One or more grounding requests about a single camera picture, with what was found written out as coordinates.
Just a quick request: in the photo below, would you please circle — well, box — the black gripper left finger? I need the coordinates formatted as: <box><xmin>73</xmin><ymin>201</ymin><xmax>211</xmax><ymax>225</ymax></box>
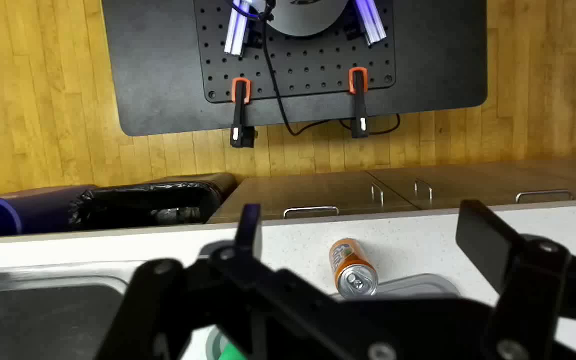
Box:
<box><xmin>95</xmin><ymin>201</ymin><xmax>397</xmax><ymax>360</ymax></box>

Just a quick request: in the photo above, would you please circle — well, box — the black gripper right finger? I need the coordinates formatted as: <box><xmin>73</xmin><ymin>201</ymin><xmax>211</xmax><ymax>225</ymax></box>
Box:
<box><xmin>456</xmin><ymin>198</ymin><xmax>576</xmax><ymax>360</ymax></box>

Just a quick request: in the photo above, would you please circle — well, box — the trash bin with black bag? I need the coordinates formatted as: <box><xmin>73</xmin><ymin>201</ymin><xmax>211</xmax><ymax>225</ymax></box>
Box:
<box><xmin>67</xmin><ymin>172</ymin><xmax>240</xmax><ymax>231</ymax></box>

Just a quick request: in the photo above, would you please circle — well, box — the stainless steel sink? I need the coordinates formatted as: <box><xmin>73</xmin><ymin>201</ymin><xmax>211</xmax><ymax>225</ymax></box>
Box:
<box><xmin>0</xmin><ymin>272</ymin><xmax>132</xmax><ymax>360</ymax></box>

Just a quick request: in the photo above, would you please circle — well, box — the orange soda can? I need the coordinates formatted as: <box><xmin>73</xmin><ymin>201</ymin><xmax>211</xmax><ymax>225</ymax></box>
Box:
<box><xmin>328</xmin><ymin>235</ymin><xmax>381</xmax><ymax>302</ymax></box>

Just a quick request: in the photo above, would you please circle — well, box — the blue recycling bin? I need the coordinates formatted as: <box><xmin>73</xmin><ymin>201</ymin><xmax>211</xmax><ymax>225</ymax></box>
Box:
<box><xmin>0</xmin><ymin>185</ymin><xmax>97</xmax><ymax>240</ymax></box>

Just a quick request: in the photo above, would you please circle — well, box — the wooden base cabinet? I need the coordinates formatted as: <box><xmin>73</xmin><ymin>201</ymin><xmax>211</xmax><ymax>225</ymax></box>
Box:
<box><xmin>209</xmin><ymin>156</ymin><xmax>576</xmax><ymax>223</ymax></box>

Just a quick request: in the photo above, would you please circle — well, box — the orange black bar clamp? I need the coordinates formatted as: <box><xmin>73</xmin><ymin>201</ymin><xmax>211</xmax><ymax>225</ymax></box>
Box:
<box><xmin>346</xmin><ymin>65</ymin><xmax>373</xmax><ymax>139</ymax></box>
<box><xmin>229</xmin><ymin>75</ymin><xmax>259</xmax><ymax>150</ymax></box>

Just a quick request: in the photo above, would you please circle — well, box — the black floor mat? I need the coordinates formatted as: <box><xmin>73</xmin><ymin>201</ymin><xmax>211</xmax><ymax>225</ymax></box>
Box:
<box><xmin>101</xmin><ymin>0</ymin><xmax>491</xmax><ymax>137</ymax></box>

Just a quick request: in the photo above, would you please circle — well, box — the silver aluminium profile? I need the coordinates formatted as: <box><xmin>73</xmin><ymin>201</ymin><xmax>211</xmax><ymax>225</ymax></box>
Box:
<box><xmin>352</xmin><ymin>0</ymin><xmax>390</xmax><ymax>47</ymax></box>
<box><xmin>222</xmin><ymin>0</ymin><xmax>259</xmax><ymax>57</ymax></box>

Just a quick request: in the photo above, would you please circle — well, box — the silver cabinet handle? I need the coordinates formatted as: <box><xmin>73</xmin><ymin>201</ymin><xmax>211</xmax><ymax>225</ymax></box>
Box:
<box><xmin>280</xmin><ymin>203</ymin><xmax>344</xmax><ymax>220</ymax></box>
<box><xmin>513</xmin><ymin>190</ymin><xmax>576</xmax><ymax>203</ymax></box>
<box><xmin>412</xmin><ymin>179</ymin><xmax>437</xmax><ymax>205</ymax></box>
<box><xmin>368</xmin><ymin>183</ymin><xmax>388</xmax><ymax>209</ymax></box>

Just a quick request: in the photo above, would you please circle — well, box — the thin black floor cable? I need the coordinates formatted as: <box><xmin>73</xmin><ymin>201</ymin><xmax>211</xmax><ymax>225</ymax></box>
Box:
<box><xmin>251</xmin><ymin>0</ymin><xmax>404</xmax><ymax>137</ymax></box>

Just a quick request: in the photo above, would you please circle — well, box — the black pegboard base plate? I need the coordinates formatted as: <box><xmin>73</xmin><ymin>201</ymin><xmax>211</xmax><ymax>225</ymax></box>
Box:
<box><xmin>192</xmin><ymin>0</ymin><xmax>398</xmax><ymax>105</ymax></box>

